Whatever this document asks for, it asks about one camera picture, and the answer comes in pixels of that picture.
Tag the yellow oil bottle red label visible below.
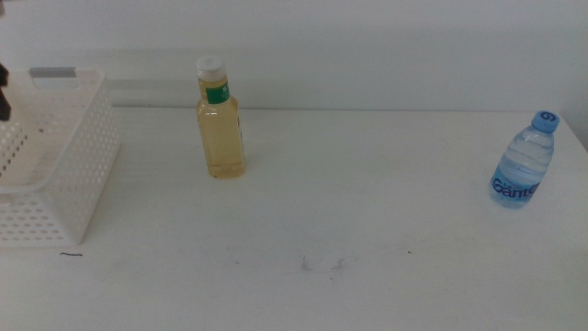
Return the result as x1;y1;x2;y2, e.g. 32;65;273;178
195;55;246;179

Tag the clear water bottle blue cap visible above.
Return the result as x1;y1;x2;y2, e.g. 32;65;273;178
489;109;560;209

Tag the white perforated plastic basket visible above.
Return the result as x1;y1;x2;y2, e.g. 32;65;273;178
0;67;123;247

